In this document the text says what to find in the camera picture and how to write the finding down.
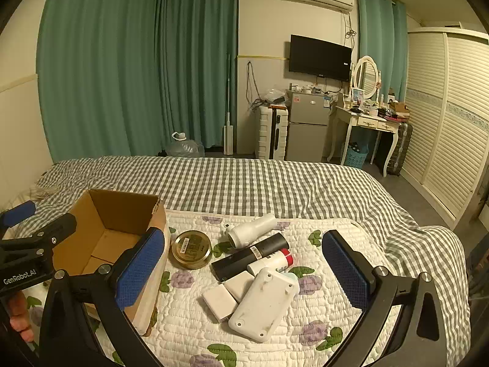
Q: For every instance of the grey checkered bedsheet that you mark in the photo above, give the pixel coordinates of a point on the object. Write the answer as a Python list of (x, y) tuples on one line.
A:
[(267, 183)]

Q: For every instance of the black cylinder can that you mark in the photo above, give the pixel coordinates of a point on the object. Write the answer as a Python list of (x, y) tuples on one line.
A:
[(244, 258)]

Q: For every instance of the clear water jug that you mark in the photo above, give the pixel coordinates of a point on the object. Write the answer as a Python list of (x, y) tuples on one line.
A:
[(185, 147)]

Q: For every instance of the white dressing table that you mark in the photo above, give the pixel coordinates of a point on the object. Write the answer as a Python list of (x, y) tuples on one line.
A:
[(366, 123)]

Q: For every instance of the oval white mirror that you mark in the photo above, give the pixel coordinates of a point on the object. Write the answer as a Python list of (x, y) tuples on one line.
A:
[(366, 76)]

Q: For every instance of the small photo frame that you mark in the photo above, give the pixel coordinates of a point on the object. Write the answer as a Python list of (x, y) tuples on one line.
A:
[(357, 97)]

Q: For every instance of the person's left hand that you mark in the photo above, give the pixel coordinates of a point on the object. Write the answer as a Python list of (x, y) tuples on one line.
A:
[(21, 309)]

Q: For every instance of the white flat mop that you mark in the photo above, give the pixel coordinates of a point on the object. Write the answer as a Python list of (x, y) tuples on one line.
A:
[(228, 137)]

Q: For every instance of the white slatted wardrobe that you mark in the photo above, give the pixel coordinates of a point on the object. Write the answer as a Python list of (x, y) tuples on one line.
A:
[(447, 122)]

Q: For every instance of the clear plastic bag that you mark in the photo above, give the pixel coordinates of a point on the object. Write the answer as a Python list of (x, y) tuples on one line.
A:
[(273, 95)]

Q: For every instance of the white plastic bottle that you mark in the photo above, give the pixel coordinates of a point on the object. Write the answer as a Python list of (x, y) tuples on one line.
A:
[(248, 233)]

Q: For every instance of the blue plastic basket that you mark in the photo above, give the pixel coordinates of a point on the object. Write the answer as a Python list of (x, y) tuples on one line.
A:
[(357, 156)]

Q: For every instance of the large white device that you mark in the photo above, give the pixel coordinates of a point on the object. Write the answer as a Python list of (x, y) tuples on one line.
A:
[(263, 306)]

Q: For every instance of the black wall television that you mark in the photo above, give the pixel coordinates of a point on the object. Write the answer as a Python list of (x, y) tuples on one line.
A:
[(319, 57)]

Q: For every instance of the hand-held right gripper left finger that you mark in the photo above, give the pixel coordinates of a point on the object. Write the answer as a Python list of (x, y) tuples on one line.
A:
[(141, 271)]

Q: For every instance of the white power adapter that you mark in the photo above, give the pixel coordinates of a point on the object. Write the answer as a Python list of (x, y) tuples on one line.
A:
[(219, 302), (238, 285)]

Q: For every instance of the floral quilted mat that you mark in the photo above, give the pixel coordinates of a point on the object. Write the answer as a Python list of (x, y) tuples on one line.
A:
[(191, 332)]

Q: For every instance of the grey small fridge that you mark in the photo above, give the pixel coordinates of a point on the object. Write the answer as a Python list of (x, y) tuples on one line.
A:
[(309, 130)]

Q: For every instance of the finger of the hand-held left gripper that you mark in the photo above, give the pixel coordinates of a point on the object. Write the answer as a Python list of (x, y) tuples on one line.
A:
[(57, 229), (19, 213)]

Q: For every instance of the dark suitcase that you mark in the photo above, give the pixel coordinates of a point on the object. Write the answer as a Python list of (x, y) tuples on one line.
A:
[(399, 149)]

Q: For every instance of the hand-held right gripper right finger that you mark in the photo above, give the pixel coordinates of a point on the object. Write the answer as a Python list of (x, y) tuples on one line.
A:
[(344, 271)]

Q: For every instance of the narrow green curtain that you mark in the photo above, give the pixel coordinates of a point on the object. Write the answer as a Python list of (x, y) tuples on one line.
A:
[(378, 46)]

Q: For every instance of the small brown box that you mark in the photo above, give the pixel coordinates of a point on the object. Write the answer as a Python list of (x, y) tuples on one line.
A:
[(399, 109)]

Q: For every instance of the wide green curtain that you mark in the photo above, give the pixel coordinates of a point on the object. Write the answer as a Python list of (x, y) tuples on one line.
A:
[(99, 65)]

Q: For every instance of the white ribbed suitcase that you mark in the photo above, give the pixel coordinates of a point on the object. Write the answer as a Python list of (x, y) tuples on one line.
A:
[(267, 133)]

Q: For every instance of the brown cardboard box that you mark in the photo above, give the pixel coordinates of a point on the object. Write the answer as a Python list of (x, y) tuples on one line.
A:
[(114, 214)]

